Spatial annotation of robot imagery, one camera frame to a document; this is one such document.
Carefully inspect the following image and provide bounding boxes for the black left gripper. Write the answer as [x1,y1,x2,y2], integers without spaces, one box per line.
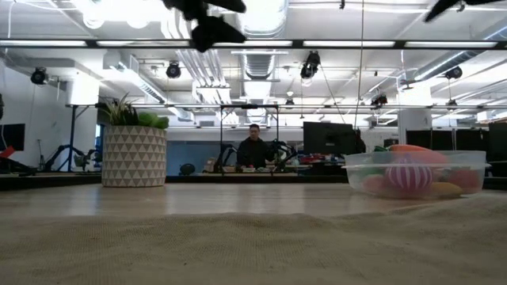
[162,0,247,53]

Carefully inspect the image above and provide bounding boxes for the orange toy carrot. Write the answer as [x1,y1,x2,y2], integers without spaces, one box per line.
[387,143,451,165]

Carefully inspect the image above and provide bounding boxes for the pink white toy onion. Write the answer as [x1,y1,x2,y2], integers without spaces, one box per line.
[385,155,434,191]

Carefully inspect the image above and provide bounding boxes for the red toy tomato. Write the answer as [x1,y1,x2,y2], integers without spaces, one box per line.
[446,169,482,192]

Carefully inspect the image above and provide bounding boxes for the yellow toy produce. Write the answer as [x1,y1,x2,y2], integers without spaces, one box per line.
[429,180,465,198]

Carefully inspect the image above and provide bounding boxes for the pink orange toy peach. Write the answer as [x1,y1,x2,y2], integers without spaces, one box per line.
[360,173,391,196]

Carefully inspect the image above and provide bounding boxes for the clear plastic tupperware container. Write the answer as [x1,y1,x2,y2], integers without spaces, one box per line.
[341,150,492,200]

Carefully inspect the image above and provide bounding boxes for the black computer monitor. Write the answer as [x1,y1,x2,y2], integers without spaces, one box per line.
[303,121,358,156]
[0,123,26,152]
[487,121,507,162]
[405,128,489,152]

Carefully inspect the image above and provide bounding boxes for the person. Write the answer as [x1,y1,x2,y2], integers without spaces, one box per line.
[236,123,275,169]

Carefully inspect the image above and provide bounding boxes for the spiky green artificial plant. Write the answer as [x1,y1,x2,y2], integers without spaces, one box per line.
[96,93,140,127]

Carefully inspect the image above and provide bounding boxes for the triangle patterned planter pot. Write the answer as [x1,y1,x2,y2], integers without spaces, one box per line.
[101,125,168,188]

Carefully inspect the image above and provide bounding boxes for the beige burlap cloth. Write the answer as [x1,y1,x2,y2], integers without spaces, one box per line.
[0,192,507,285]

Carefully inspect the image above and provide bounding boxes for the black frame LED light bar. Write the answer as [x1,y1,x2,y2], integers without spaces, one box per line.
[0,38,507,51]

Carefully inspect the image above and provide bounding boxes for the silver ceiling air duct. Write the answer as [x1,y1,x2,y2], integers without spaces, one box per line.
[236,0,291,124]

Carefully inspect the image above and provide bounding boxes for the thin hanging cable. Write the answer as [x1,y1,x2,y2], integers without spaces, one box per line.
[353,0,366,128]

